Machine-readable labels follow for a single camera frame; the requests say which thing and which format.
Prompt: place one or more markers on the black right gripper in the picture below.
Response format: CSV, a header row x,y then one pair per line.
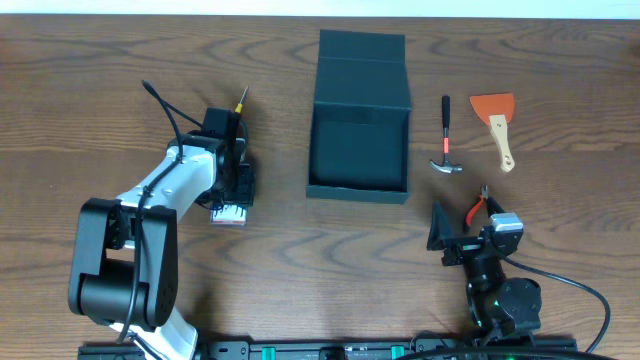
x,y
441,236

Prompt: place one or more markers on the dark green open box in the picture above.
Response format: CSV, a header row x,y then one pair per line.
x,y
359,141

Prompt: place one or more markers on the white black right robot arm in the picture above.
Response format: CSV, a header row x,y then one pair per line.
x,y
502,306

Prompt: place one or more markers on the orange scraper wooden handle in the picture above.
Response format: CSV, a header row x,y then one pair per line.
x,y
496,111

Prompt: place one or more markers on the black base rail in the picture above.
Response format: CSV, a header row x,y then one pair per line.
x,y
242,350

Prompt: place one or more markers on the black yellow screwdriver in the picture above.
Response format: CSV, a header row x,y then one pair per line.
x,y
241,131

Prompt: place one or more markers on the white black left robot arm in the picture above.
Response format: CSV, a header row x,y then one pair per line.
x,y
124,271

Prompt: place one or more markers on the small claw hammer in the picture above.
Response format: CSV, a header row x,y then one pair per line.
x,y
446,166

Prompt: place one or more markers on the blue screwdriver bit case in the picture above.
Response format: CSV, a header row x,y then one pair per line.
x,y
228,215

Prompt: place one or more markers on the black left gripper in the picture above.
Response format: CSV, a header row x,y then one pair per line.
x,y
244,182

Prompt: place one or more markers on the red handled pliers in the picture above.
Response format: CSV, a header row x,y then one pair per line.
x,y
467,223

